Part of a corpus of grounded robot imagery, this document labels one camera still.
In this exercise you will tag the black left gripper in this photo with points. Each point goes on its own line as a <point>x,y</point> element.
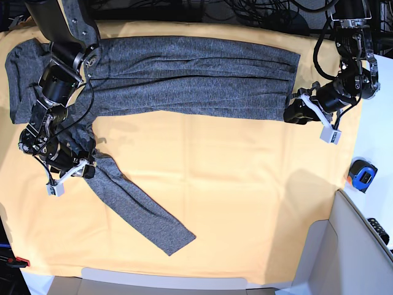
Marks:
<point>300,109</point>

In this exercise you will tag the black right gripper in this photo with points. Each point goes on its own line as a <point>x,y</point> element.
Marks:
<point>82,165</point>

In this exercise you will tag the grey long-sleeve T-shirt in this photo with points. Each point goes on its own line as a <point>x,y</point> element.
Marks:
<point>135,75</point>

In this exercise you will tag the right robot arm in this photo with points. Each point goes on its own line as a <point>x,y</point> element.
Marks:
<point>73,36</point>

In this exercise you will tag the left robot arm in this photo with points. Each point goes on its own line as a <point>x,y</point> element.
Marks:
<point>357,78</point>

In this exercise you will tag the blue black tape measure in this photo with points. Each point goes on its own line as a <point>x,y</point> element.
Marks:
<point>361,174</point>

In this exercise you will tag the yellow table cloth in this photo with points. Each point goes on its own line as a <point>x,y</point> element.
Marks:
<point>248,189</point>

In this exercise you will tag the red black clamp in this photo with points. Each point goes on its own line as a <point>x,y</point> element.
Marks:
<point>17,262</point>

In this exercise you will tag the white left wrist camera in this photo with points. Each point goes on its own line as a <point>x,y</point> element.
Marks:
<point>330,135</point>

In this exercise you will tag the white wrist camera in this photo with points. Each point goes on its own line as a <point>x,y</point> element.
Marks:
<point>56,189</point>
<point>330,135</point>

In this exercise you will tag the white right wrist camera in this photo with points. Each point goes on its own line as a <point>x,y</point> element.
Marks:
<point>56,189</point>

